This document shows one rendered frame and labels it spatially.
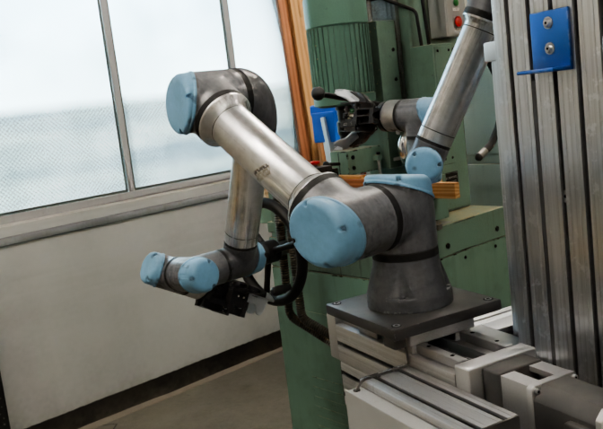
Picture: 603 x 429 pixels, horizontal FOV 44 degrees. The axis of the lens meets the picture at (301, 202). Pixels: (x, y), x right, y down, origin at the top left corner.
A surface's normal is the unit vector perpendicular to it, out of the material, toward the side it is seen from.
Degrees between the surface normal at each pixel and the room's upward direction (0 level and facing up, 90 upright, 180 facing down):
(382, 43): 90
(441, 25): 90
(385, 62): 90
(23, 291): 90
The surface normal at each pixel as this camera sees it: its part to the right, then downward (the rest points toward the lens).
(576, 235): -0.88, 0.17
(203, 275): 0.64, -0.04
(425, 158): -0.17, 0.15
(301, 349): -0.74, 0.18
